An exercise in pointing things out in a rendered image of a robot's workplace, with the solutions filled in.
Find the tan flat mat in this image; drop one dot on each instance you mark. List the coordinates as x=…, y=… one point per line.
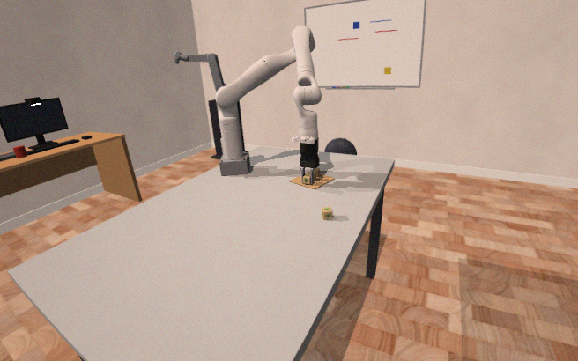
x=318, y=182

